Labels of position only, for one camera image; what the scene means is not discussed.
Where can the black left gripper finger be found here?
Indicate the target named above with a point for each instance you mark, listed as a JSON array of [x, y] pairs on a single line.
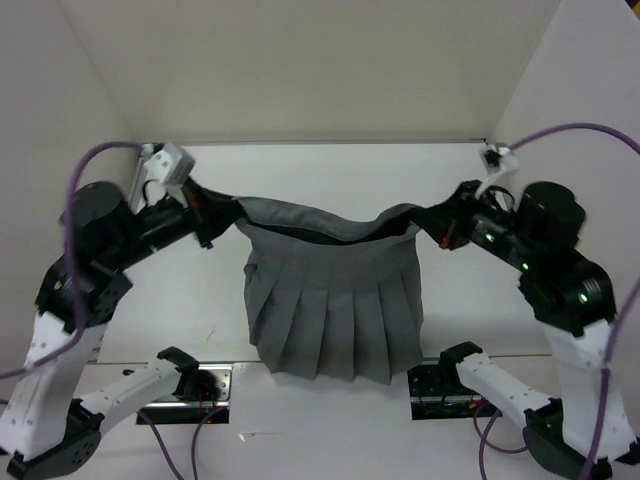
[[207, 229], [219, 206]]

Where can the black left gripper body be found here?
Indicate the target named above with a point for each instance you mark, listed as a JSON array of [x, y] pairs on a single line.
[[165, 221]]

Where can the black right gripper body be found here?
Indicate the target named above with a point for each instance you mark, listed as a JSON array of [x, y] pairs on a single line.
[[471, 213]]

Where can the grey pleated skirt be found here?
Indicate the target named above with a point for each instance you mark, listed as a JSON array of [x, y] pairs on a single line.
[[325, 295]]

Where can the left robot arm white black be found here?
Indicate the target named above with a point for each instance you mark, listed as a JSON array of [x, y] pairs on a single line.
[[46, 429]]

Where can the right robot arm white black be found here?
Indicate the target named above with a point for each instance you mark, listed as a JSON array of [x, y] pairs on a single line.
[[584, 431]]

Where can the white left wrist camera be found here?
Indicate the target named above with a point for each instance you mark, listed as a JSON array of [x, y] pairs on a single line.
[[170, 165]]

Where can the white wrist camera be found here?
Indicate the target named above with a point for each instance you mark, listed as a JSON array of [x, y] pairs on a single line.
[[499, 158], [170, 165]]

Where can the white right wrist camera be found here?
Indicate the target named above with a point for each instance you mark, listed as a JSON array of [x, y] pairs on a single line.
[[499, 158]]

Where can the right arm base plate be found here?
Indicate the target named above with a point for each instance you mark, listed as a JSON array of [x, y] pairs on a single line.
[[432, 397]]

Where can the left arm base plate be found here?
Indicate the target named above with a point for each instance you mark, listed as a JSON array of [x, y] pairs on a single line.
[[211, 395]]

